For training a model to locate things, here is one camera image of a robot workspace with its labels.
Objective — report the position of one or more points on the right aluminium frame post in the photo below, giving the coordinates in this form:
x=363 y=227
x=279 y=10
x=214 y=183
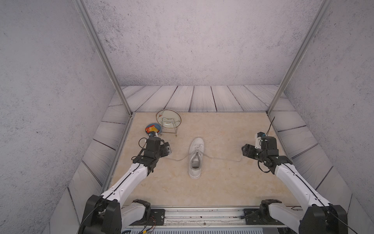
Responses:
x=317 y=21

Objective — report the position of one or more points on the red yellow snack packet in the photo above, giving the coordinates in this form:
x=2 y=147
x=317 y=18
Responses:
x=151 y=128

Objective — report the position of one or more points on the white shoelace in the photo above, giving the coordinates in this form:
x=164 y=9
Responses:
x=216 y=158

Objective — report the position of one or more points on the blue ceramic bowl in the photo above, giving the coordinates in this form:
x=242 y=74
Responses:
x=158 y=126

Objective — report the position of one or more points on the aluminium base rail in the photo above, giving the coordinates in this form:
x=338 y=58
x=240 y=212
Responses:
x=207 y=220

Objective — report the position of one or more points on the aluminium frame post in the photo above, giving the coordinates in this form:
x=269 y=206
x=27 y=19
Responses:
x=317 y=21
x=81 y=8

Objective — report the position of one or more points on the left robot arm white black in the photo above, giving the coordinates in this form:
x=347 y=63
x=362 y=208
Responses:
x=105 y=214

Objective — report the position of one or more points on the white sneaker shoe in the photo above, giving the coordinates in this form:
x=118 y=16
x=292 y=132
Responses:
x=195 y=167

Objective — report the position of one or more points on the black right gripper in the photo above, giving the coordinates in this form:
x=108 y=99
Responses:
x=249 y=148

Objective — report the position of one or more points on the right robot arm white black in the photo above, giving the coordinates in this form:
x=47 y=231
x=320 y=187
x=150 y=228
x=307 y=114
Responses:
x=316 y=215

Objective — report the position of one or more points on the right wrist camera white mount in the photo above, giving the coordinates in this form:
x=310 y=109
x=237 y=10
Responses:
x=258 y=139

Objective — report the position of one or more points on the left aluminium frame post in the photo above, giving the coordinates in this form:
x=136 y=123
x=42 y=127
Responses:
x=81 y=8

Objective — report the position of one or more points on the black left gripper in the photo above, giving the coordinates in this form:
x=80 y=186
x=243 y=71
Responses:
x=165 y=148

